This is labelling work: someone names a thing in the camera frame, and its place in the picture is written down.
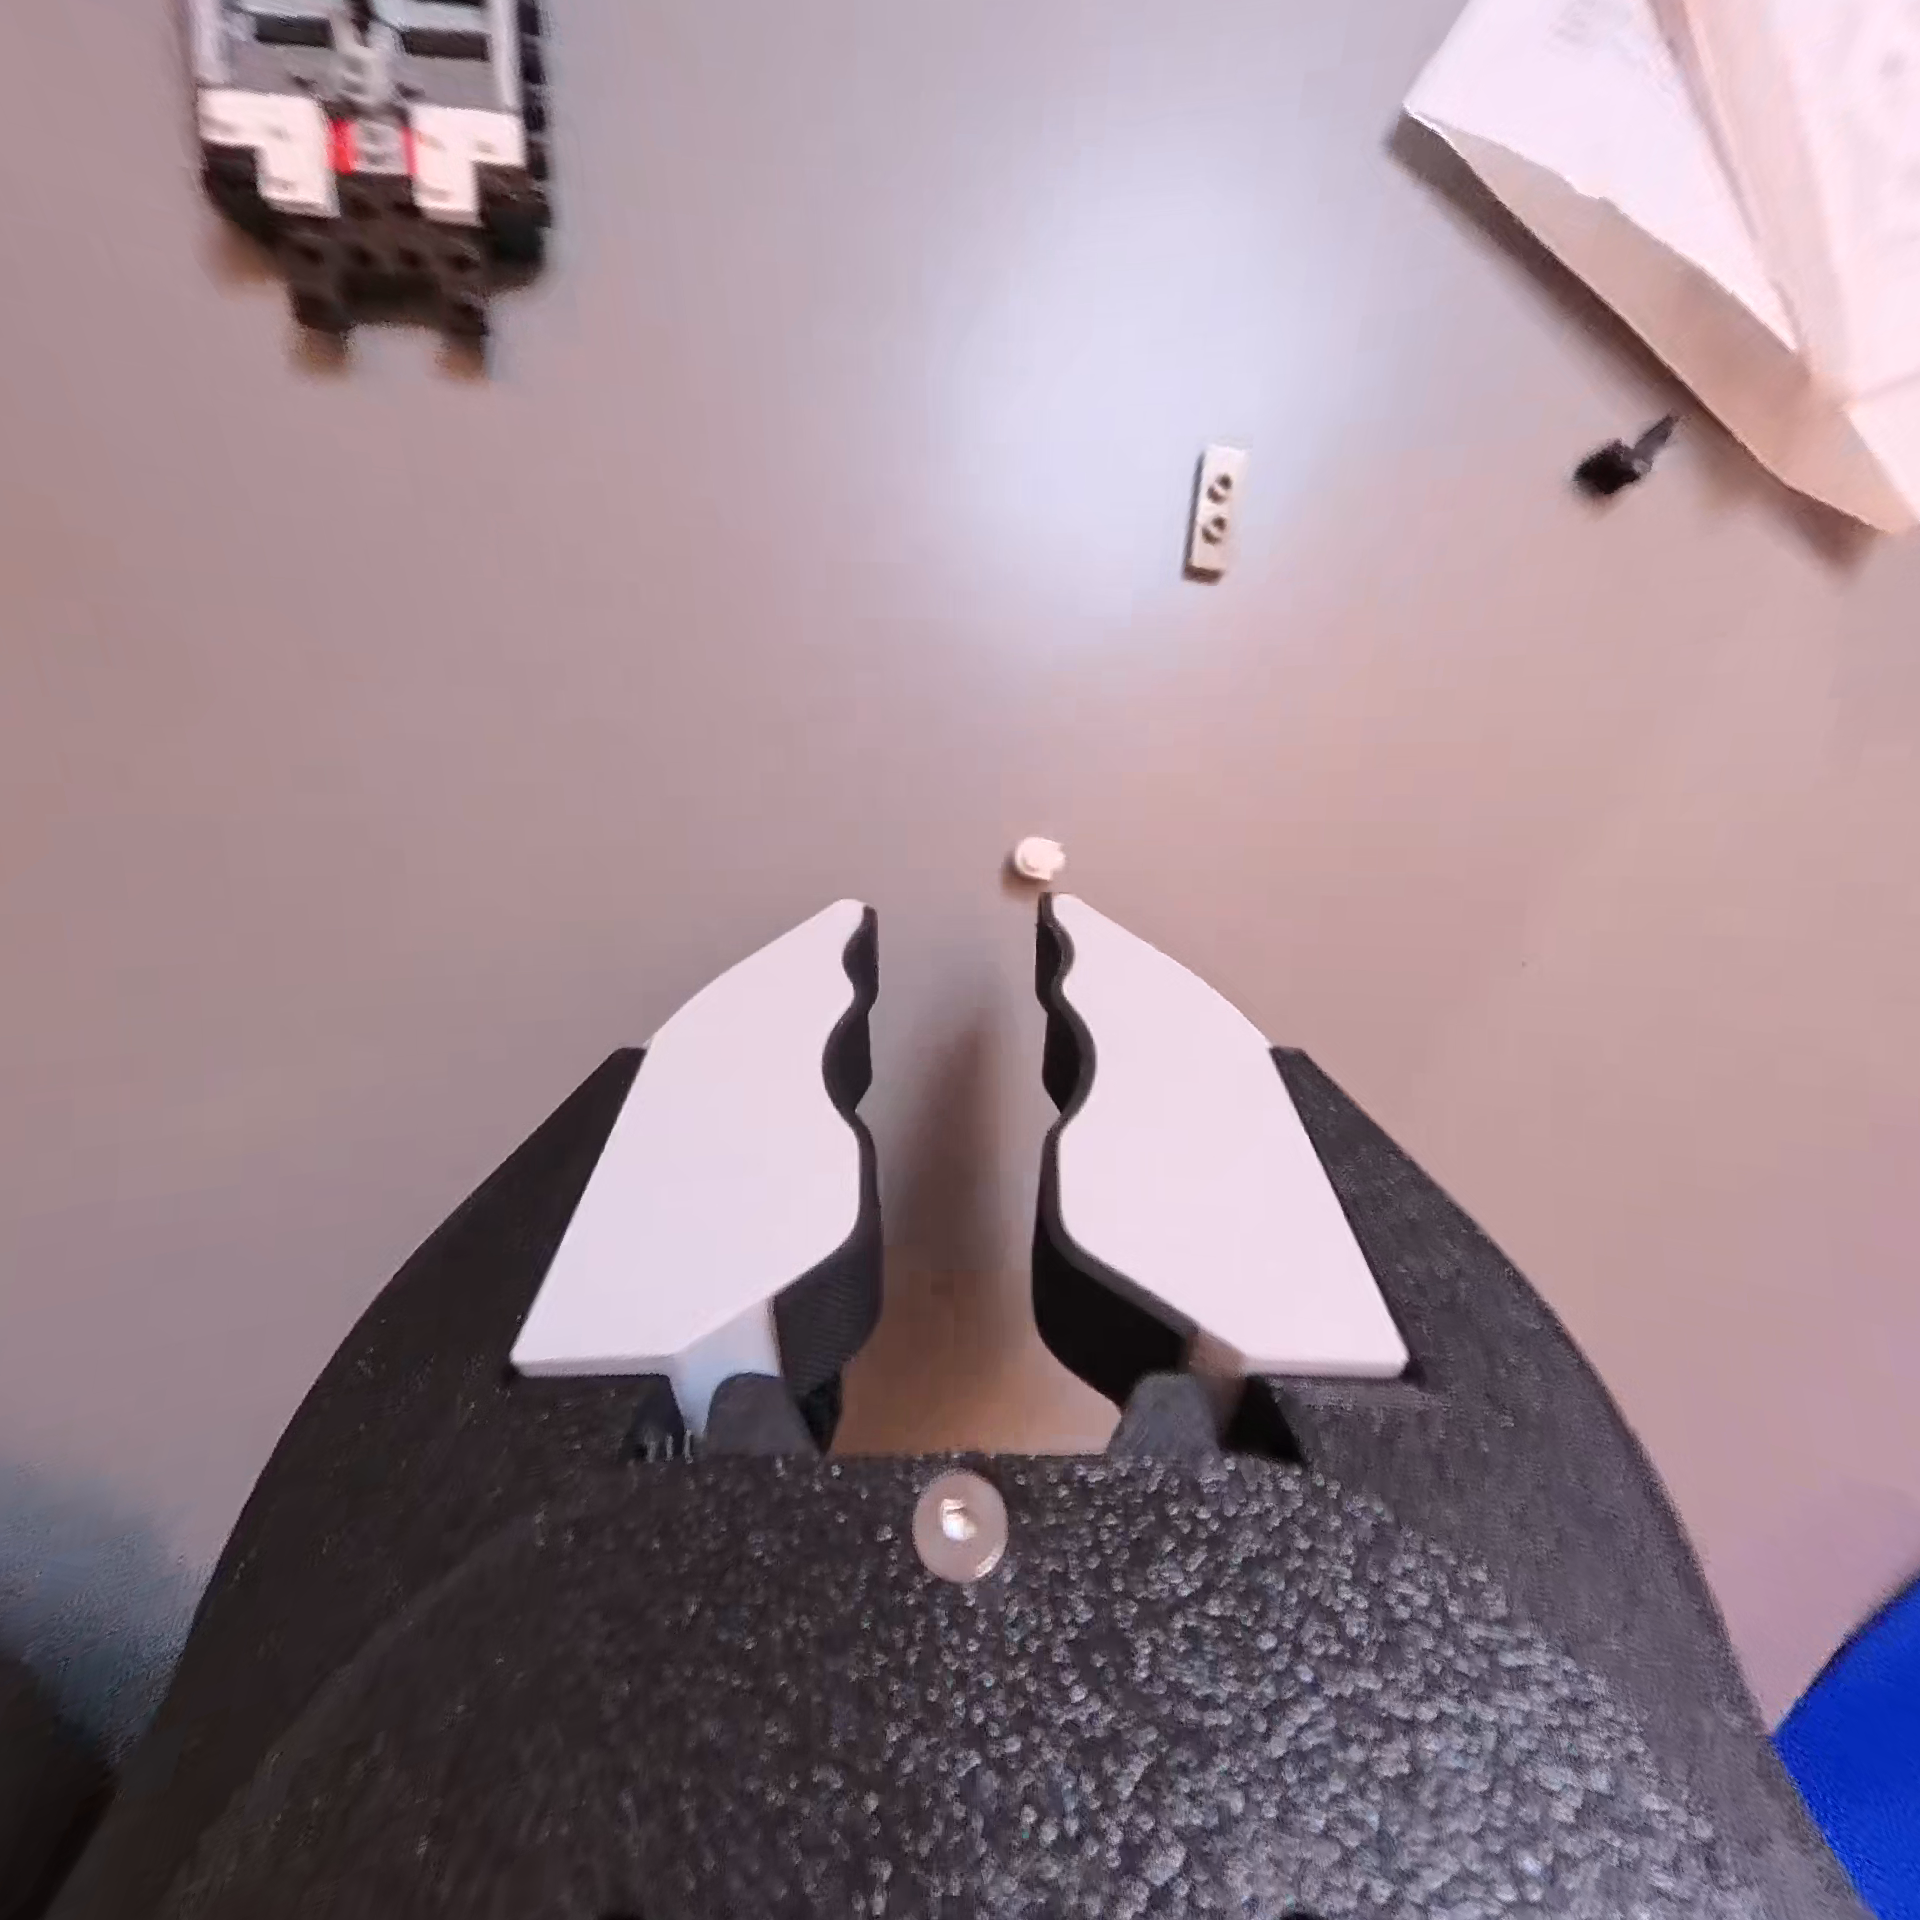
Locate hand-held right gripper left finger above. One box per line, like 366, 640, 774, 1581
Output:
506, 895, 890, 1435

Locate small black lego piece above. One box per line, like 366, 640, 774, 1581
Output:
1574, 412, 1685, 502

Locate blue plastic bin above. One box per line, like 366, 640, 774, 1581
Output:
1765, 1585, 1920, 1920

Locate small grey lego plate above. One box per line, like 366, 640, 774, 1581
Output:
1177, 442, 1254, 581

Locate white paper sheets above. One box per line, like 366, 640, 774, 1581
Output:
1397, 0, 1920, 542

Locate lego car model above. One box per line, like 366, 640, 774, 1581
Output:
180, 0, 561, 343

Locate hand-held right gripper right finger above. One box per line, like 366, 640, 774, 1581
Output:
1027, 889, 1418, 1412

